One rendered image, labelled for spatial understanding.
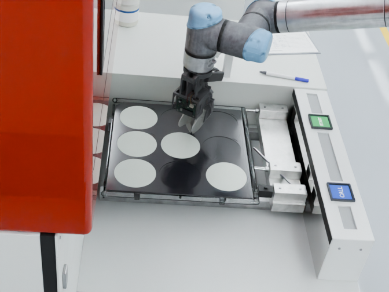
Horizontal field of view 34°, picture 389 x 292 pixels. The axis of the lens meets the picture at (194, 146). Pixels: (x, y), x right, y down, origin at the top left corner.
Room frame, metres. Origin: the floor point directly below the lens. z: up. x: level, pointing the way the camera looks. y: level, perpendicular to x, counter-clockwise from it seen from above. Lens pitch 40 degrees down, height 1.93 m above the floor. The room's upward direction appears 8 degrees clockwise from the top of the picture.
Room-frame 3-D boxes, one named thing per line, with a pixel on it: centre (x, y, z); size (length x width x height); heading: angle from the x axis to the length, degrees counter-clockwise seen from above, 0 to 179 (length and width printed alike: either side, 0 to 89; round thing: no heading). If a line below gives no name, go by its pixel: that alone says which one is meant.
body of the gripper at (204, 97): (1.26, 0.02, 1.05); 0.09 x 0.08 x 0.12; 157
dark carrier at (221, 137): (1.22, 0.04, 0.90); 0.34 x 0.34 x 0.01; 7
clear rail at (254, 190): (1.25, -0.14, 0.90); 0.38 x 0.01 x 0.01; 7
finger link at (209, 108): (1.28, -0.01, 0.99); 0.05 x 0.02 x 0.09; 67
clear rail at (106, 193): (1.05, 0.01, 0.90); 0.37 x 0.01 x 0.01; 97
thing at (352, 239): (1.20, -0.33, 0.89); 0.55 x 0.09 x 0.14; 7
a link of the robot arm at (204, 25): (1.27, 0.01, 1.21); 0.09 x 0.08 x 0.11; 75
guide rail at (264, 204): (1.11, -0.04, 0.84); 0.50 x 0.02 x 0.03; 97
